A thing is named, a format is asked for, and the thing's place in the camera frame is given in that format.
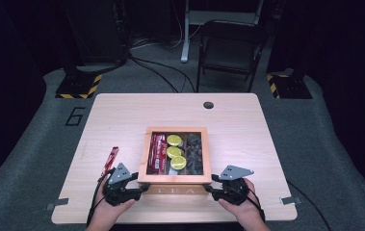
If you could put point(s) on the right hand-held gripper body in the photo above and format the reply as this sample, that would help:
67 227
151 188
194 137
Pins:
234 173

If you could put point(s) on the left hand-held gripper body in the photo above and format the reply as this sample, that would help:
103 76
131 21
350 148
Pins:
119 174

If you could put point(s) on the wooden tea box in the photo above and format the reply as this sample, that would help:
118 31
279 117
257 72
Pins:
142 154

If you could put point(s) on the person's right hand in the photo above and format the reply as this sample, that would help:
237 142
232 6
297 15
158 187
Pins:
244 213

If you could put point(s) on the person's left hand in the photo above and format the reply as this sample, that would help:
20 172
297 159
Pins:
106 213

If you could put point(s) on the red stick packet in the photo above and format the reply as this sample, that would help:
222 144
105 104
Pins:
162 154
111 159
152 154

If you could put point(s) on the grey tape strip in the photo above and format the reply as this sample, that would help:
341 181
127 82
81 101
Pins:
58 203
291 200

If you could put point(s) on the black stand with striped base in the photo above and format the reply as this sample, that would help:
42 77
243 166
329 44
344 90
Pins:
289 86
79 85

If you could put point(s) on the black folding chair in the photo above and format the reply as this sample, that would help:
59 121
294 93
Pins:
231 35

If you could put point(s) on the white metal stand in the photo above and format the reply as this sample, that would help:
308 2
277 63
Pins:
185 38

